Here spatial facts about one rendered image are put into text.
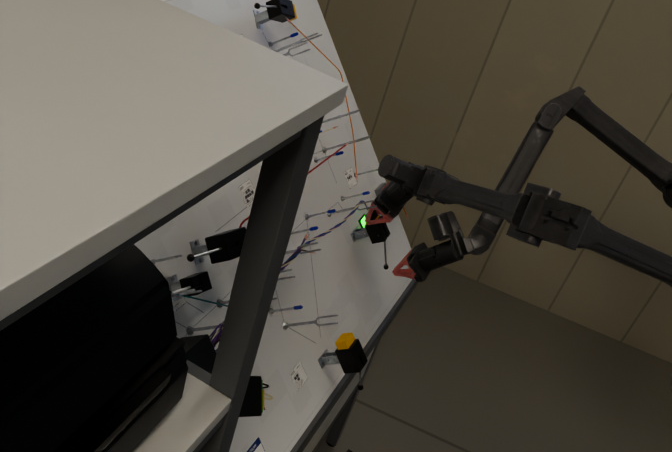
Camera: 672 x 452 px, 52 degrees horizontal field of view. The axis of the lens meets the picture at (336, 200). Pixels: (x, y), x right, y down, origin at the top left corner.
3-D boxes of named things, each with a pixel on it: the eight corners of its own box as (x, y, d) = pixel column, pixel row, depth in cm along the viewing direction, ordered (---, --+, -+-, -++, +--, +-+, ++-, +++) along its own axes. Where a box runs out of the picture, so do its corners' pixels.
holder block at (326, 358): (333, 397, 162) (369, 395, 156) (314, 353, 159) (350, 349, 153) (342, 385, 165) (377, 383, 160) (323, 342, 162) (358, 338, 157)
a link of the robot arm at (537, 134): (567, 109, 172) (557, 121, 183) (546, 98, 173) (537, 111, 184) (485, 256, 168) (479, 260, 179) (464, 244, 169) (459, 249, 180)
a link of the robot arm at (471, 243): (489, 245, 169) (484, 249, 178) (473, 201, 171) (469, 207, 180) (442, 260, 169) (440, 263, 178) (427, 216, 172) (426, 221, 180)
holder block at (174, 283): (143, 286, 121) (172, 280, 117) (179, 272, 128) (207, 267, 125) (150, 311, 121) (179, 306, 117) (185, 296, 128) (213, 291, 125)
